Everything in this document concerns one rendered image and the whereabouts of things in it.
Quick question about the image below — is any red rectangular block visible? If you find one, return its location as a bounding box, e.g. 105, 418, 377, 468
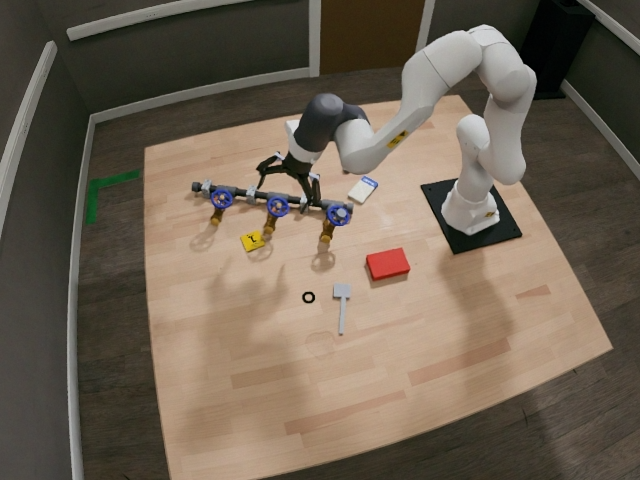
366, 247, 411, 282

